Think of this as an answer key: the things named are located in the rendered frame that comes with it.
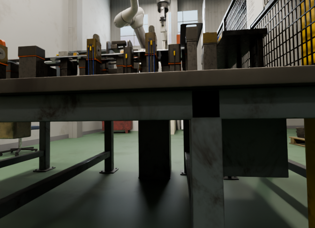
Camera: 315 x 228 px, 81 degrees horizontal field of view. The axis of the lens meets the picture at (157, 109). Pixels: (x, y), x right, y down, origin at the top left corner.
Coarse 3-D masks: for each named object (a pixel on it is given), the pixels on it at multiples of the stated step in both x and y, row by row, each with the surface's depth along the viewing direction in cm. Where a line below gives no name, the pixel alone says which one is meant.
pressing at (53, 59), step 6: (102, 54) 119; (108, 54) 119; (114, 54) 118; (120, 54) 122; (138, 54) 122; (144, 54) 123; (162, 54) 123; (12, 60) 130; (18, 60) 130; (48, 60) 131; (54, 60) 132; (102, 60) 133; (108, 60) 134; (114, 60) 133; (138, 60) 135
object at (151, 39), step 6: (150, 36) 100; (156, 36) 105; (150, 42) 99; (156, 42) 104; (150, 48) 100; (156, 48) 103; (150, 54) 100; (156, 54) 103; (150, 60) 101; (150, 66) 101
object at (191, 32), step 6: (186, 30) 83; (192, 30) 82; (186, 36) 83; (192, 36) 82; (186, 42) 84; (192, 42) 83; (192, 48) 83; (192, 54) 82; (192, 60) 82; (192, 66) 82
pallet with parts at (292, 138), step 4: (296, 128) 366; (300, 128) 358; (296, 132) 365; (300, 132) 357; (304, 132) 354; (300, 136) 358; (304, 136) 344; (292, 140) 367; (296, 140) 364; (300, 140) 363; (304, 140) 335; (296, 144) 356; (300, 144) 350
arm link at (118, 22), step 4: (120, 12) 161; (116, 16) 165; (120, 16) 160; (116, 20) 165; (120, 20) 162; (132, 20) 171; (116, 24) 169; (120, 24) 166; (124, 24) 165; (128, 24) 171
